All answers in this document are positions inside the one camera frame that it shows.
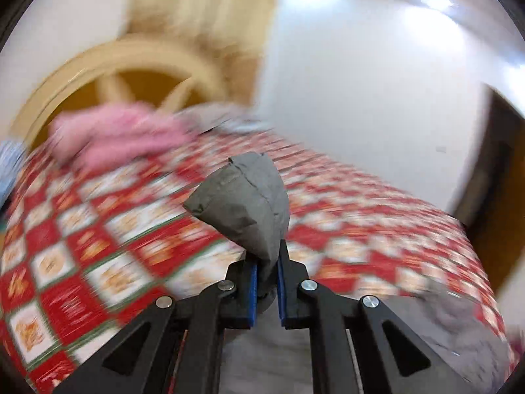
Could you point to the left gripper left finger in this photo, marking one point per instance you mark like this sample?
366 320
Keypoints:
172 346

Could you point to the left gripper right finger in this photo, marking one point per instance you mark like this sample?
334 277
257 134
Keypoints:
358 346

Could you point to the grey puffer jacket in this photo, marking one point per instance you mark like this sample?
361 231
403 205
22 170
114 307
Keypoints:
246 201

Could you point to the red patterned bed quilt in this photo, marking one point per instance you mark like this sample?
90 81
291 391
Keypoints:
84 255

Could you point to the brown wooden door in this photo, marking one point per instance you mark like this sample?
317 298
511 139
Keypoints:
491 206

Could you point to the pink folded blanket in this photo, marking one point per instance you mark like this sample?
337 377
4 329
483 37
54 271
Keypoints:
105 137

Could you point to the grey striped pillow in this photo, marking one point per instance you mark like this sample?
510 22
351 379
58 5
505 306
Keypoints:
223 117

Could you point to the blue white cloth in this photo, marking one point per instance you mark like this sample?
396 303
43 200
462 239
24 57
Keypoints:
13 154

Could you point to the cream round headboard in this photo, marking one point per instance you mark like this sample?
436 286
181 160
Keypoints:
167 74

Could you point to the beige curtain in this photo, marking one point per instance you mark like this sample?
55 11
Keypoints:
233 33

